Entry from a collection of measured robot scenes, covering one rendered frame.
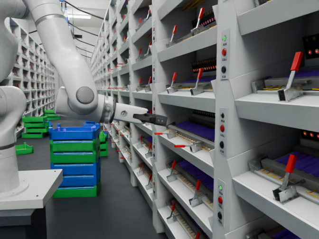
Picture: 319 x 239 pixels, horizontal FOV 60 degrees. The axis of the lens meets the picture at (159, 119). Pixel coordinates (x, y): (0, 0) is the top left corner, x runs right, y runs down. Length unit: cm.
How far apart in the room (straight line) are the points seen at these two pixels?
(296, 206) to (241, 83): 30
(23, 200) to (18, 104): 38
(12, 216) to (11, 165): 21
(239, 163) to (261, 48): 29
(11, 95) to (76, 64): 51
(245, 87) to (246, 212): 32
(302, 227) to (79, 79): 59
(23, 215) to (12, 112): 40
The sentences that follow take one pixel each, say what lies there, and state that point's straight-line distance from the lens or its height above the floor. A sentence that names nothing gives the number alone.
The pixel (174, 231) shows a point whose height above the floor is 13.
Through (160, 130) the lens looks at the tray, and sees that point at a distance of 136.
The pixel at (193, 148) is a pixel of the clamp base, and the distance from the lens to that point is 95.
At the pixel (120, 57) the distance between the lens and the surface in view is 273.
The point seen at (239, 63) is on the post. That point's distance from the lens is 70.
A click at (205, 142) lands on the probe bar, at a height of 56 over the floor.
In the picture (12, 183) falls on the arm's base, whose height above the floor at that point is 36.
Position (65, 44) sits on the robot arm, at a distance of 86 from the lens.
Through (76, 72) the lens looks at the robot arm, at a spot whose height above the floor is 78.
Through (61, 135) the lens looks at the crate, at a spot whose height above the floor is 43.
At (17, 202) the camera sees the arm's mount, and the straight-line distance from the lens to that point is 122.
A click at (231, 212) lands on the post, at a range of 76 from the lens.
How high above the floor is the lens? 74
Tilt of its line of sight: 7 degrees down
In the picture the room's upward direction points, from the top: straight up
